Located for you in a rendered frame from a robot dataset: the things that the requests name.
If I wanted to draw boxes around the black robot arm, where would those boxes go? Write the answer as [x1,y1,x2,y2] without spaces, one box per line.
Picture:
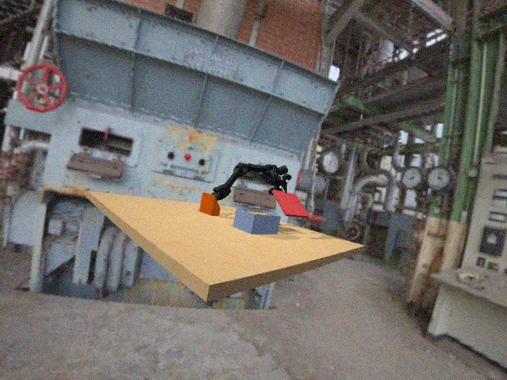
[211,163,288,201]

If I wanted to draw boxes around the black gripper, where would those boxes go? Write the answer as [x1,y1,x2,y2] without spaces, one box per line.
[268,173,292,195]

